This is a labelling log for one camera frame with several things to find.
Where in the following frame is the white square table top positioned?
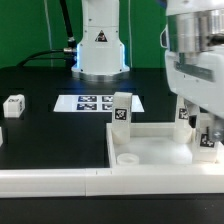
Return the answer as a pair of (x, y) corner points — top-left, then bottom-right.
(106, 123), (224, 167)

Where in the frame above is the white sheet with tags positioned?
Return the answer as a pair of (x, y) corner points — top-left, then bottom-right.
(53, 94), (145, 113)

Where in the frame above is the white front obstacle bar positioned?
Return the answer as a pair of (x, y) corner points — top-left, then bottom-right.
(0, 164), (224, 198)

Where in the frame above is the white block at left edge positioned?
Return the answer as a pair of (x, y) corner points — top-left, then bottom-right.
(0, 127), (3, 147)

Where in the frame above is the black cable bundle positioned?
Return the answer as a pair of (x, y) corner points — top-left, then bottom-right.
(16, 0), (78, 69)

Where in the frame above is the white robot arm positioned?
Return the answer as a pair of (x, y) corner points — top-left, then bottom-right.
(72, 0), (224, 141)

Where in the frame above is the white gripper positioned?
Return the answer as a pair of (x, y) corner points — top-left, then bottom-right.
(159, 24), (224, 144)

